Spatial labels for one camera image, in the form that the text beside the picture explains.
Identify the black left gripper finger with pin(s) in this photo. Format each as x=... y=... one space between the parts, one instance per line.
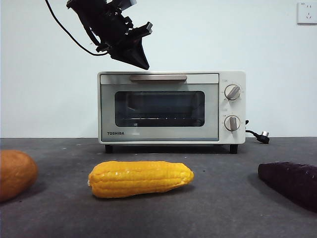
x=141 y=50
x=126 y=55

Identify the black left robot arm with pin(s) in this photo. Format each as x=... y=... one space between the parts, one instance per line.
x=99 y=17

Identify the oven knob with slanted grip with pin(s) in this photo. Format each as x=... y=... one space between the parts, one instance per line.
x=232 y=92

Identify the white Toshiba toaster oven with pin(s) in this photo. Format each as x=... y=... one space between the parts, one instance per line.
x=232 y=109

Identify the oven knob with upright grip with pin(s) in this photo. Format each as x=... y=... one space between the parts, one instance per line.
x=232 y=123

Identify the yellow corn cob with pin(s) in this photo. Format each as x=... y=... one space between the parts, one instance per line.
x=141 y=179

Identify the orange-brown potato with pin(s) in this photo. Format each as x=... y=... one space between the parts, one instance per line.
x=13 y=174

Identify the pale grey camera box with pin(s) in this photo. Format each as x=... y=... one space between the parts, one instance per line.
x=128 y=3

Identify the white wall socket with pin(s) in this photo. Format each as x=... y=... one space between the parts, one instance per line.
x=307 y=13

